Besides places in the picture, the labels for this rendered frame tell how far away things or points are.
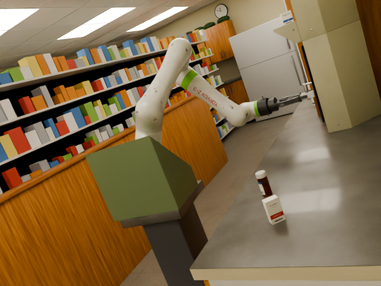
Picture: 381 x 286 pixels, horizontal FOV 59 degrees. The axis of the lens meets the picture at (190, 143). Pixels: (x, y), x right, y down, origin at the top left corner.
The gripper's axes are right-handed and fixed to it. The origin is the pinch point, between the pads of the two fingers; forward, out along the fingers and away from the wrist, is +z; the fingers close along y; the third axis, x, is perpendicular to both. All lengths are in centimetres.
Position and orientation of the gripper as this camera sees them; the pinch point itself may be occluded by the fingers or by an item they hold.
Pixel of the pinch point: (308, 95)
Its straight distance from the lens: 185.2
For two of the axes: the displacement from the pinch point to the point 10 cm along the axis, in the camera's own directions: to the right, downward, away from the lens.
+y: 4.2, -3.8, 8.3
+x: 3.6, 9.0, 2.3
